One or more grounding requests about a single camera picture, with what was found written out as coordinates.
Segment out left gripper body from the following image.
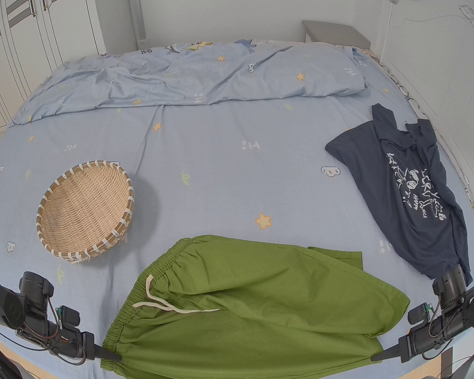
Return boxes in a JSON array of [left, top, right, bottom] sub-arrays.
[[37, 322, 96, 360]]

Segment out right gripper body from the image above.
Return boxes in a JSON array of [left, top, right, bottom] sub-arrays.
[[398, 318, 449, 364]]

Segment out green shorts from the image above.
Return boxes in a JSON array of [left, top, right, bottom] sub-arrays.
[[100, 235, 411, 379]]

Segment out round woven basket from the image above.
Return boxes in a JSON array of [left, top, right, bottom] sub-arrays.
[[36, 159, 136, 264]]

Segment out dark blue T-shirt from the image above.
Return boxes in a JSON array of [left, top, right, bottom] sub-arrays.
[[325, 103, 474, 285]]

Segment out pale blue quilt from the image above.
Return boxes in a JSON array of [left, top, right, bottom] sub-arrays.
[[10, 38, 370, 127]]

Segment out white wardrobe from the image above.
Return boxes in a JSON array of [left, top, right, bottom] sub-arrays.
[[0, 0, 107, 131]]

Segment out grey bedside table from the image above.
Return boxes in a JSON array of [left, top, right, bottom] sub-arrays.
[[301, 20, 371, 50]]

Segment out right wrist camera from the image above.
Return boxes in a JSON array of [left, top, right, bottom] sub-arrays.
[[408, 304, 430, 327]]

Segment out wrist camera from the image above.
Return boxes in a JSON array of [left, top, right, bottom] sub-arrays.
[[57, 306, 81, 330], [408, 304, 430, 327]]

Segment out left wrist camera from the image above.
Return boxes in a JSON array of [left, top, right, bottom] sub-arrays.
[[57, 306, 81, 330]]

